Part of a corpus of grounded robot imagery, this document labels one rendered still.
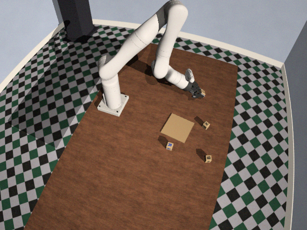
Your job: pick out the tan flat mat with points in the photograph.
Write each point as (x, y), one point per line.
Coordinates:
(177, 127)

